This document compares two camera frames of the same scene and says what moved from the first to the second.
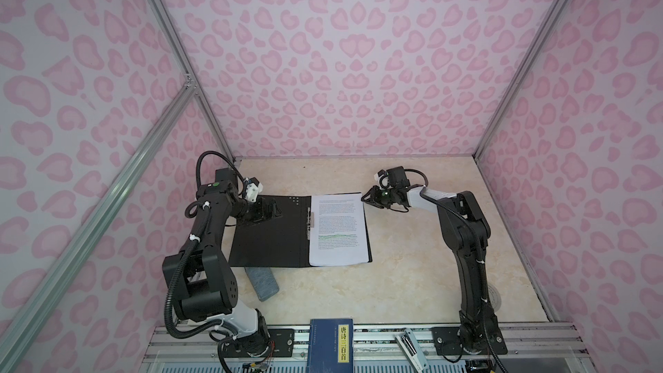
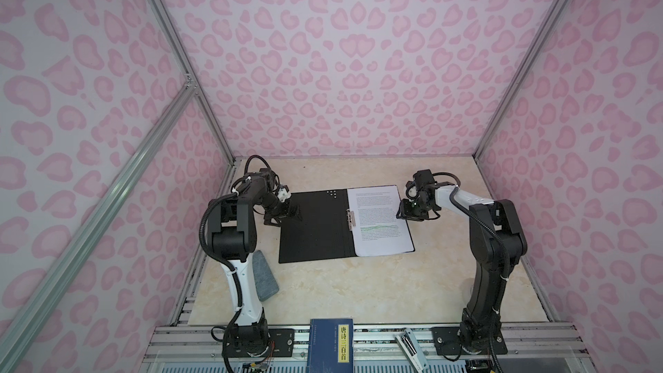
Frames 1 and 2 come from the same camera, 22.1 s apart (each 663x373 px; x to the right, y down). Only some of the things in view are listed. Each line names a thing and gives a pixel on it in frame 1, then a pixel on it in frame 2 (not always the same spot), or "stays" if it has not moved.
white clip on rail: (407, 340) stays
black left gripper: (260, 215) -> (295, 211)
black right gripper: (375, 198) -> (406, 214)
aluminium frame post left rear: (191, 80) stays
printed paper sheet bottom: (337, 232) -> (378, 230)
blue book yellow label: (331, 345) stays
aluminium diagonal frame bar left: (91, 220) stays
